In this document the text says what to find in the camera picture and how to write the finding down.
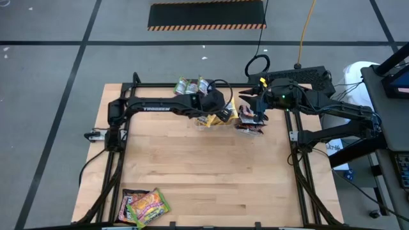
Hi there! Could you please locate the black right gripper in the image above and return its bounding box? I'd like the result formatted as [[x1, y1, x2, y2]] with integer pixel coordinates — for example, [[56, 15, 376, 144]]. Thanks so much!
[[238, 78, 302, 112]]

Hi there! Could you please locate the black fire noodle ramen pack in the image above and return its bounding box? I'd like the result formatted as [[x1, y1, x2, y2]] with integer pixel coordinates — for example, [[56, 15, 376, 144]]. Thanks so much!
[[238, 115, 266, 127], [116, 188, 151, 224], [235, 123, 268, 137], [238, 104, 256, 119]]

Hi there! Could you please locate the dark gray plastic bin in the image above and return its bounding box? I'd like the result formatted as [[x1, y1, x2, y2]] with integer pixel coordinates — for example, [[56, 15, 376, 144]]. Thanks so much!
[[177, 78, 217, 96]]

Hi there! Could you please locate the clear plastic bin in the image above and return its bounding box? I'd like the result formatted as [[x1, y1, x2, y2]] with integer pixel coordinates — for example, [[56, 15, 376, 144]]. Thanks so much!
[[191, 101, 239, 132], [231, 95, 268, 139]]

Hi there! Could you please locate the black control box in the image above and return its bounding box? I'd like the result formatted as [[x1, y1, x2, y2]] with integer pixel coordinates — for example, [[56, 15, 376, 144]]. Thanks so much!
[[247, 65, 336, 103]]

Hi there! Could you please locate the black hazard-striped floor mat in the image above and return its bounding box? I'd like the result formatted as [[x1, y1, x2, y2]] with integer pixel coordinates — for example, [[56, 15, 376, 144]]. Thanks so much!
[[147, 0, 267, 32]]

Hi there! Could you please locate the white paper sheet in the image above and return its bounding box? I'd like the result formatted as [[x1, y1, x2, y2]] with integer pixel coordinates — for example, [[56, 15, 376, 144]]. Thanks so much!
[[325, 139, 351, 172]]

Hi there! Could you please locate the white bag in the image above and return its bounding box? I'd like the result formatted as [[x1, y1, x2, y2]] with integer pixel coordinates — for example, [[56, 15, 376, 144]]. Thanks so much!
[[335, 61, 381, 109]]

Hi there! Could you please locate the gray desk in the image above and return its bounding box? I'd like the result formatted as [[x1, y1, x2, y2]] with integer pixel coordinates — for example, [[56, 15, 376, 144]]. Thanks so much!
[[360, 63, 409, 153]]

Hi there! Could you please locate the black monitor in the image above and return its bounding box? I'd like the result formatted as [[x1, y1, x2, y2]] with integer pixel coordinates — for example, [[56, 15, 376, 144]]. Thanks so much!
[[382, 63, 409, 100]]

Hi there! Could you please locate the black keyboard device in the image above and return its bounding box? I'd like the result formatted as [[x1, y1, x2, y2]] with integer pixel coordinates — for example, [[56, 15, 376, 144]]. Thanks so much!
[[394, 153, 409, 189]]

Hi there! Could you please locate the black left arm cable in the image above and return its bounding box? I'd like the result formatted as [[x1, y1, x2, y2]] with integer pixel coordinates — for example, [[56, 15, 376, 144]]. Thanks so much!
[[206, 79, 235, 113]]

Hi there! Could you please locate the black metal table frame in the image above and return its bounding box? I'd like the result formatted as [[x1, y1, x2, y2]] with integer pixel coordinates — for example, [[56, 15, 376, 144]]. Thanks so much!
[[72, 72, 344, 230]]

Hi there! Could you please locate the black hanging cable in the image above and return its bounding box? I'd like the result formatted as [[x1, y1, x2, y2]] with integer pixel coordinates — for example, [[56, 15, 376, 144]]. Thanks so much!
[[244, 0, 271, 77]]

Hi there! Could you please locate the yellow hanging cable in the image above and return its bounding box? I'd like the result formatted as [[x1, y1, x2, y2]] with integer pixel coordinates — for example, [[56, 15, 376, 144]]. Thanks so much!
[[297, 0, 317, 68]]

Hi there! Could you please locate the black floor cable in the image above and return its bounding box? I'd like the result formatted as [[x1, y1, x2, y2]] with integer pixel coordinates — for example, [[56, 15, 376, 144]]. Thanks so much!
[[282, 146, 409, 215]]

